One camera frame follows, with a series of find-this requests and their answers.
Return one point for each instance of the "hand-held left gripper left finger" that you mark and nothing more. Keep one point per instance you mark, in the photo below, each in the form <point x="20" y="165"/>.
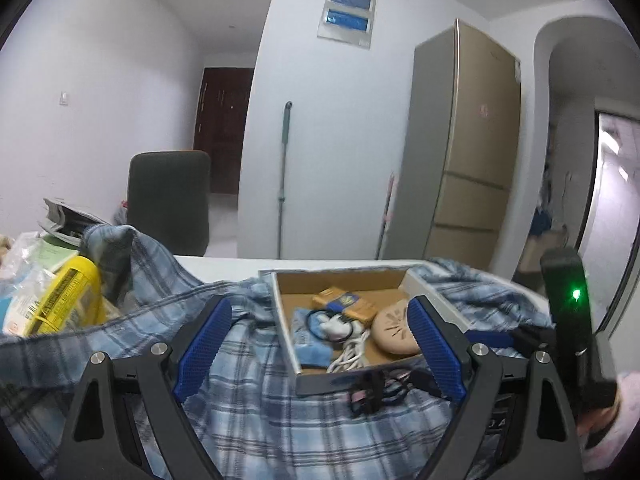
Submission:
<point x="205" y="345"/>

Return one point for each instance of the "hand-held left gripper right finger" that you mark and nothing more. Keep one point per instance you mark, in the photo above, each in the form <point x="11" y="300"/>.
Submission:
<point x="435" y="345"/>

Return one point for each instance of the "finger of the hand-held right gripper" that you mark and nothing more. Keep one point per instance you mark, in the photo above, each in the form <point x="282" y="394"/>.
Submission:
<point x="492" y="338"/>

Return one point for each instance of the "round beige slotted disc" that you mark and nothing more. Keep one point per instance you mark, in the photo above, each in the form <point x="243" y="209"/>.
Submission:
<point x="395" y="330"/>

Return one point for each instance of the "gold and blue carton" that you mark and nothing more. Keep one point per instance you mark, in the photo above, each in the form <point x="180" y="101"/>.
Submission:
<point x="345" y="302"/>

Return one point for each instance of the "white plush item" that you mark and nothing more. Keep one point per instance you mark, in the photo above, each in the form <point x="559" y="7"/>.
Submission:
<point x="335" y="327"/>

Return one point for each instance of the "light blue soft cloth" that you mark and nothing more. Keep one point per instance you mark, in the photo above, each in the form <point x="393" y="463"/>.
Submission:
<point x="310" y="350"/>

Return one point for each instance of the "cardboard box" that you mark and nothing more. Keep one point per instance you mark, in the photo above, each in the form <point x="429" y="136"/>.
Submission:
<point x="310" y="285"/>

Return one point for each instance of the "person's right forearm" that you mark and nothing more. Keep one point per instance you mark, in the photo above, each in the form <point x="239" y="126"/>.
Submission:
<point x="627" y="410"/>

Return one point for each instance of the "person's right hand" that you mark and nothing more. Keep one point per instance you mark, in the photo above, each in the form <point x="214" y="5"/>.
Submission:
<point x="600" y="420"/>

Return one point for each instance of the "brown storage carton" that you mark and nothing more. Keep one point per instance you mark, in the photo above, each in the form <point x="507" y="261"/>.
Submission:
<point x="542" y="255"/>

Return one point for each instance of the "blue hanging clothes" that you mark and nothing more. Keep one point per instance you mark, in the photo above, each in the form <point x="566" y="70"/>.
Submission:
<point x="541" y="222"/>

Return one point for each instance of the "glass sliding door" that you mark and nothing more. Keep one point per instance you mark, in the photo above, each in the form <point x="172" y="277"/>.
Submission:
<point x="615" y="210"/>

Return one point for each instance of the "blue plaid shirt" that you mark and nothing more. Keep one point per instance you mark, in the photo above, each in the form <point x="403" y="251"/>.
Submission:
<point x="300" y="435"/>

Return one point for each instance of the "yellow labelled container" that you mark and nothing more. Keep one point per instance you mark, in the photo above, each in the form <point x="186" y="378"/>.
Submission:
<point x="70" y="295"/>

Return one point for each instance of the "dark grey chair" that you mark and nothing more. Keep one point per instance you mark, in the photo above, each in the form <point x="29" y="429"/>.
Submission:
<point x="170" y="200"/>

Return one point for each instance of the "folded newspaper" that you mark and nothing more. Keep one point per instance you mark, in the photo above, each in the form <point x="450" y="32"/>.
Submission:
<point x="65" y="220"/>

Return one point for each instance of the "clear plastic bag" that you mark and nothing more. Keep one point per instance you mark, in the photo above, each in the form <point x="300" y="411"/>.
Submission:
<point x="25" y="270"/>

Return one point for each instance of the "beige refrigerator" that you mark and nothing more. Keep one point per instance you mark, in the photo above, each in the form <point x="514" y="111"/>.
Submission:
<point x="475" y="135"/>

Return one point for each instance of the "dark wooden door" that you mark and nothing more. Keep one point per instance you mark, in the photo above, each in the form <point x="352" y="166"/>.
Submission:
<point x="222" y="125"/>

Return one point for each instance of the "white wall switch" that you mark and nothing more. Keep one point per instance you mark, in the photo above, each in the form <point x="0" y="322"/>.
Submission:
<point x="64" y="98"/>

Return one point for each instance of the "wall electrical panel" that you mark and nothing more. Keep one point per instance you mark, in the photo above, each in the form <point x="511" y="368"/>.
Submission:
<point x="347" y="15"/>

